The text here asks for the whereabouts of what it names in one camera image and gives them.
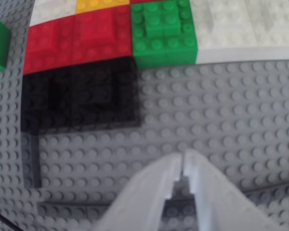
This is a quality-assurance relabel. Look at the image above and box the grey studded Lego baseplate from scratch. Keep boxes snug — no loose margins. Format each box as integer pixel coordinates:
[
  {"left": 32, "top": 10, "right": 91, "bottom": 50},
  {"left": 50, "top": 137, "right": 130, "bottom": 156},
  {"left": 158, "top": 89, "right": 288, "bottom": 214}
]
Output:
[{"left": 0, "top": 0, "right": 289, "bottom": 231}]

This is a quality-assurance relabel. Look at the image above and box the white Lego cube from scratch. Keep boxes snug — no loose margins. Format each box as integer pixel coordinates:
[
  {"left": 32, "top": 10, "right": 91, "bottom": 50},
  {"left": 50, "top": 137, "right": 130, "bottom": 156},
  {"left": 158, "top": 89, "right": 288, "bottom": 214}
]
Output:
[
  {"left": 29, "top": 0, "right": 78, "bottom": 27},
  {"left": 190, "top": 0, "right": 256, "bottom": 64},
  {"left": 245, "top": 0, "right": 289, "bottom": 55}
]

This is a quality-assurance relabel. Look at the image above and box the yellow Lego cube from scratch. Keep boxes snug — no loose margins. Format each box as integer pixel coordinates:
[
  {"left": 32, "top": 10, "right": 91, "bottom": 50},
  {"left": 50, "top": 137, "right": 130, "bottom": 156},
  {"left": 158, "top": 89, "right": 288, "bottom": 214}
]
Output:
[{"left": 75, "top": 0, "right": 131, "bottom": 14}]

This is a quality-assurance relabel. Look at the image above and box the red Lego cube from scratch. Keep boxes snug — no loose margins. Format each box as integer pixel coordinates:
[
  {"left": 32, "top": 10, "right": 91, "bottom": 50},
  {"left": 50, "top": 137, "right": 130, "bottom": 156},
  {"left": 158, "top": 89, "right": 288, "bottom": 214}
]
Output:
[
  {"left": 130, "top": 0, "right": 168, "bottom": 4},
  {"left": 23, "top": 15, "right": 76, "bottom": 76},
  {"left": 72, "top": 4, "right": 133, "bottom": 66}
]

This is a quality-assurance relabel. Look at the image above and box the dark grey Lego rail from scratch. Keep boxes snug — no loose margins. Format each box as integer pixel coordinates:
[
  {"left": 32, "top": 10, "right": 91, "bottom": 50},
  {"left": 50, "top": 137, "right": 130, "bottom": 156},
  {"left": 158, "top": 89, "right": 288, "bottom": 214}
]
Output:
[
  {"left": 37, "top": 179, "right": 289, "bottom": 217},
  {"left": 21, "top": 120, "right": 42, "bottom": 189}
]

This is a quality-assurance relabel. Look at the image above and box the black Lego cube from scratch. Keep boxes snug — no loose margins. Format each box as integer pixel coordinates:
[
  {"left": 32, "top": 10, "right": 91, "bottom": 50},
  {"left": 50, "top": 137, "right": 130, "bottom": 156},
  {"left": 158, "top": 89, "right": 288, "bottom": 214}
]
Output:
[
  {"left": 71, "top": 57, "right": 142, "bottom": 128},
  {"left": 21, "top": 69, "right": 73, "bottom": 132}
]

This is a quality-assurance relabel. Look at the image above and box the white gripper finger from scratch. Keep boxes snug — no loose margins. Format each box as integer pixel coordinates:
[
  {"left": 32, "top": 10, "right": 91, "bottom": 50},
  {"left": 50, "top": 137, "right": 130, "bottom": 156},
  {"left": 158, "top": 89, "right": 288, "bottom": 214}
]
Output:
[
  {"left": 93, "top": 152, "right": 184, "bottom": 231},
  {"left": 183, "top": 148, "right": 280, "bottom": 231}
]

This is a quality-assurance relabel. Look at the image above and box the black cable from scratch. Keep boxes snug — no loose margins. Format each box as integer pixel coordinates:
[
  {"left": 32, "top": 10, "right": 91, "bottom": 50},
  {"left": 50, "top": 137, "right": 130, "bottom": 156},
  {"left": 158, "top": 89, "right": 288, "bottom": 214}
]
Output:
[{"left": 0, "top": 206, "right": 22, "bottom": 231}]

